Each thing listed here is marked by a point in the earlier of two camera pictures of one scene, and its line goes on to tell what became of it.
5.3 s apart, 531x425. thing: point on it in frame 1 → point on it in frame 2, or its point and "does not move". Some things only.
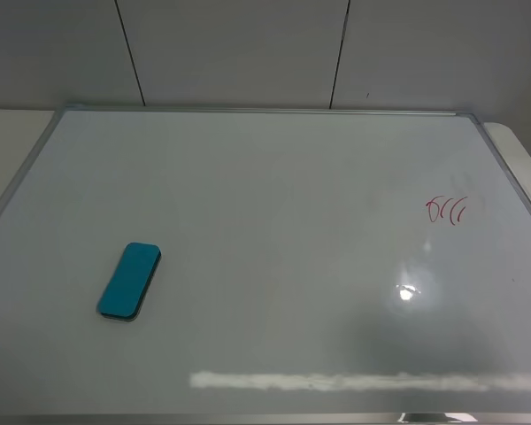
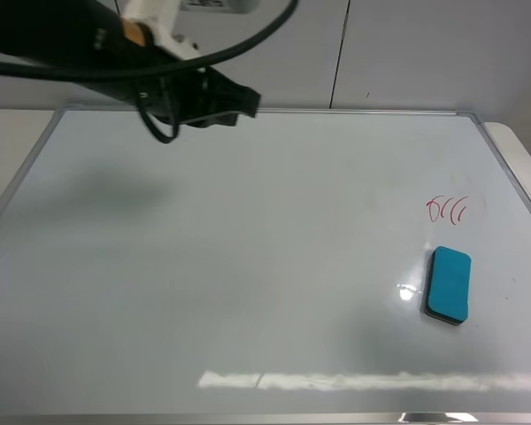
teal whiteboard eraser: [129, 282] → [449, 285]
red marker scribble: [441, 213] does not move
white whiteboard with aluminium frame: [318, 266] does not move
